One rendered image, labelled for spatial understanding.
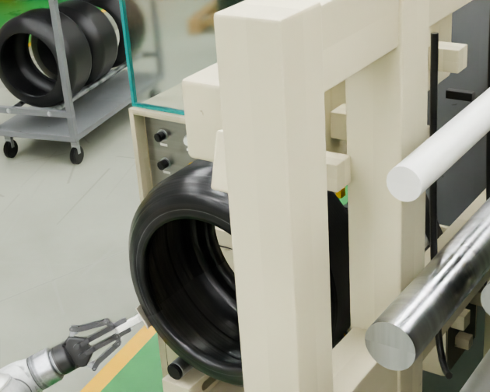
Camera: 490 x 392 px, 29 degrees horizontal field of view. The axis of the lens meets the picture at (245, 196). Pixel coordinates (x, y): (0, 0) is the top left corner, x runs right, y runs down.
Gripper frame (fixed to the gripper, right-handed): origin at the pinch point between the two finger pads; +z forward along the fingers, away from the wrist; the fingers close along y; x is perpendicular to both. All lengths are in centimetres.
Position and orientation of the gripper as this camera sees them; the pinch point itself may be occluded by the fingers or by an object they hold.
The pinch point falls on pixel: (128, 323)
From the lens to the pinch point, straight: 236.0
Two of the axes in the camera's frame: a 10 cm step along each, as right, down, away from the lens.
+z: 8.8, -4.7, 0.0
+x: 0.5, 0.9, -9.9
